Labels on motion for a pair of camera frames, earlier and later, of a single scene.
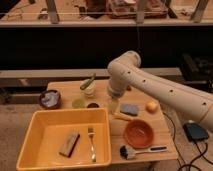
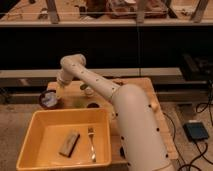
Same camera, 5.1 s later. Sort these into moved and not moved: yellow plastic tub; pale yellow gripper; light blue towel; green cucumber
Moved: pale yellow gripper
Not moved: light blue towel; green cucumber; yellow plastic tub
